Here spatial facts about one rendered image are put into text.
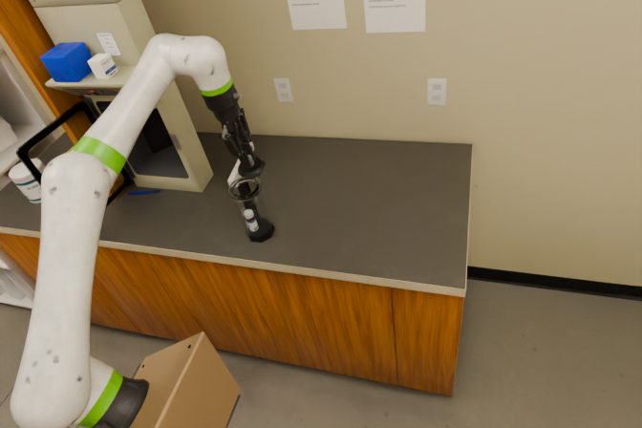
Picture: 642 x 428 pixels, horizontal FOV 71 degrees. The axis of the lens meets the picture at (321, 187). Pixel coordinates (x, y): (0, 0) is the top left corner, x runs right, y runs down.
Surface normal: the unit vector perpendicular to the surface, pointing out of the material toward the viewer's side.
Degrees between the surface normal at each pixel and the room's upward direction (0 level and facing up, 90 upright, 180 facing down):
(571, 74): 90
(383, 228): 0
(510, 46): 90
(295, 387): 0
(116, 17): 90
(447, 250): 0
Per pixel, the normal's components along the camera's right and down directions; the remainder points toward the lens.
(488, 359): -0.15, -0.73
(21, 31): 0.95, 0.07
